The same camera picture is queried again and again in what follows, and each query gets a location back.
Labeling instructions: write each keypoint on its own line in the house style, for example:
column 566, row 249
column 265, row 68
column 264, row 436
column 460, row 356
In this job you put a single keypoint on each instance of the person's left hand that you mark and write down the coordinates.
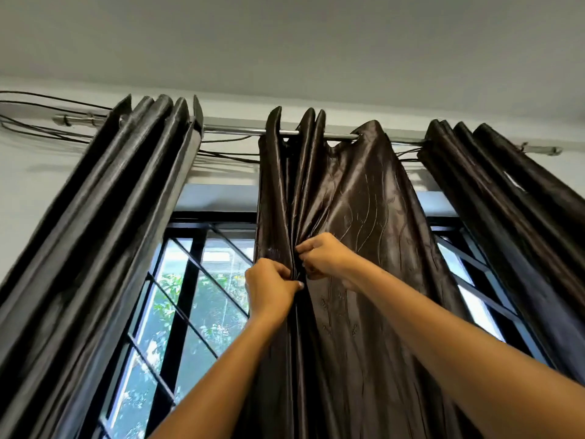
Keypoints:
column 269, row 290

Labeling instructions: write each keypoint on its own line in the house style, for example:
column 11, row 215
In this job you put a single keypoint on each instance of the person's right hand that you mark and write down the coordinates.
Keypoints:
column 329, row 258

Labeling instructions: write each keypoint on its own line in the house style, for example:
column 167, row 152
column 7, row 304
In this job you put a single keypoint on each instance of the dark brown curtain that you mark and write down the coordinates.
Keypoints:
column 365, row 338
column 502, row 224

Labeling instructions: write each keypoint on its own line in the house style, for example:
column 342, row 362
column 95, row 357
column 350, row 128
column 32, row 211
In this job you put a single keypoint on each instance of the grey textured curtain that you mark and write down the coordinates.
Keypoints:
column 91, row 246

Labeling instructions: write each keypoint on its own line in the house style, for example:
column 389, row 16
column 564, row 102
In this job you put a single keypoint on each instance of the person's left forearm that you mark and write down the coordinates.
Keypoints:
column 215, row 393

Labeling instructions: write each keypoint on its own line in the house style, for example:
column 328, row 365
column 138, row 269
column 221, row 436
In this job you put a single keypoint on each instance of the person's right forearm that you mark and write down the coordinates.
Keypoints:
column 480, row 361

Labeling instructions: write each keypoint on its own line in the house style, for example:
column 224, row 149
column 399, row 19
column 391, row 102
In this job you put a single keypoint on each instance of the green trees outside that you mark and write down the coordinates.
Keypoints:
column 215, row 324

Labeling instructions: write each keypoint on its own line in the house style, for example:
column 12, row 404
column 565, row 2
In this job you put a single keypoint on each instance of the silver metal curtain rod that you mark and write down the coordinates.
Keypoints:
column 233, row 130

